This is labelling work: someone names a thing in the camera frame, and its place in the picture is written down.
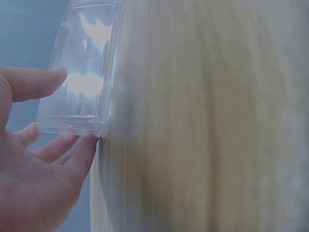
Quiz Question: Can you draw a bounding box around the person's left hand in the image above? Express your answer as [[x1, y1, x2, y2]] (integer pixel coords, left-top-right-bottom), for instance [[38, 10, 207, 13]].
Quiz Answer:
[[0, 66, 99, 232]]

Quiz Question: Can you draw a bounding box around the clear plastic box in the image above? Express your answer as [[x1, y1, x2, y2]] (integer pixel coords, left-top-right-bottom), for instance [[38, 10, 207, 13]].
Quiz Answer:
[[35, 0, 126, 138]]

